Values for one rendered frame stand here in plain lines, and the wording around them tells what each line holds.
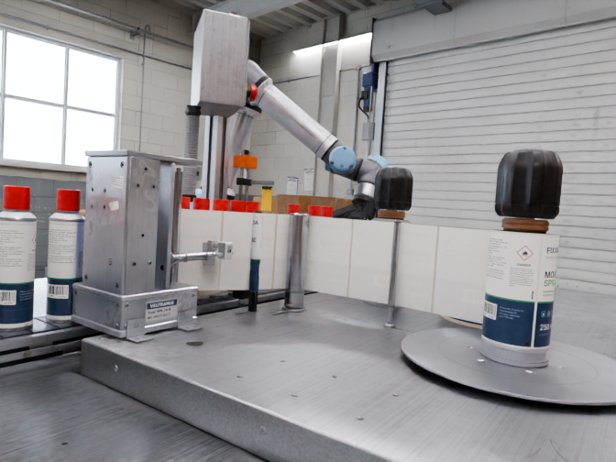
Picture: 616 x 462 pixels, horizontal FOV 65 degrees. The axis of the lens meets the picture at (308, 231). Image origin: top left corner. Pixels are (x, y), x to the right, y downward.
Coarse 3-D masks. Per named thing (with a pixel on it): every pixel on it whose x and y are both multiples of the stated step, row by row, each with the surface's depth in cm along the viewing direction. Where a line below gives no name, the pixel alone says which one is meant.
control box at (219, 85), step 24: (216, 24) 100; (240, 24) 102; (216, 48) 101; (240, 48) 102; (192, 72) 114; (216, 72) 101; (240, 72) 103; (192, 96) 111; (216, 96) 101; (240, 96) 103
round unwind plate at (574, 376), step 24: (408, 336) 75; (432, 336) 75; (456, 336) 76; (480, 336) 77; (432, 360) 63; (456, 360) 64; (480, 360) 65; (552, 360) 67; (576, 360) 68; (600, 360) 68; (480, 384) 55; (504, 384) 56; (528, 384) 56; (552, 384) 57; (576, 384) 58; (600, 384) 58
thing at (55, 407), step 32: (608, 320) 129; (0, 384) 62; (32, 384) 63; (64, 384) 63; (96, 384) 64; (0, 416) 53; (32, 416) 54; (64, 416) 54; (96, 416) 55; (128, 416) 55; (160, 416) 56; (0, 448) 47; (32, 448) 47; (64, 448) 48; (96, 448) 48; (128, 448) 48; (160, 448) 49; (192, 448) 49; (224, 448) 50
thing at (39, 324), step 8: (232, 296) 103; (200, 304) 94; (40, 320) 75; (32, 328) 70; (40, 328) 70; (48, 328) 71; (56, 328) 71; (64, 328) 72; (0, 336) 66; (8, 336) 66; (16, 336) 67
